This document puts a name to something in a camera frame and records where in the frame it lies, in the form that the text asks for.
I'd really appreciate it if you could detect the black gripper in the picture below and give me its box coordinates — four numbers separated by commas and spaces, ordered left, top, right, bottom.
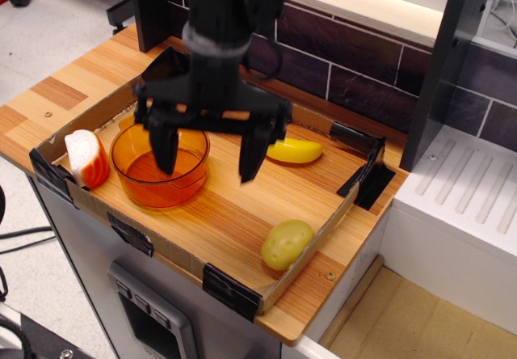
132, 47, 292, 184

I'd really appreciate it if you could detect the yellow toy banana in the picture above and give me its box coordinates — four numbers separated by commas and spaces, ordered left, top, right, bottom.
267, 137, 323, 164

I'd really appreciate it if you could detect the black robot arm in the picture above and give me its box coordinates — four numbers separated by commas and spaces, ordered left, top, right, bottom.
132, 0, 292, 183

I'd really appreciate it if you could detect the orange transparent plastic pot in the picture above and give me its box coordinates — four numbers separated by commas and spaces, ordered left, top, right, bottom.
110, 116, 210, 209

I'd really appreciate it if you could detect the white orange toy sushi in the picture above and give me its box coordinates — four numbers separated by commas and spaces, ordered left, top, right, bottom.
65, 129, 109, 189

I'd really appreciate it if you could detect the yellow-green toy potato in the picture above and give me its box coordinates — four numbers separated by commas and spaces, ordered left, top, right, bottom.
261, 219, 315, 271

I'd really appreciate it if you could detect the grey oven control panel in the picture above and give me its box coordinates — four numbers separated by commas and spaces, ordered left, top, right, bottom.
107, 262, 198, 359

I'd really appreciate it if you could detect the white toy sink drainboard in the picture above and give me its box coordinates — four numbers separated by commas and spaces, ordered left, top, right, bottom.
393, 126, 516, 264

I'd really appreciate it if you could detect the black cable on floor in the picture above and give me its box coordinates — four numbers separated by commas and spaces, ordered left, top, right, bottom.
0, 226, 55, 255

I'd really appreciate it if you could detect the dark grey vertical post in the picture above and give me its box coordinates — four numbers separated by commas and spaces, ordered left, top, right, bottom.
400, 0, 489, 171

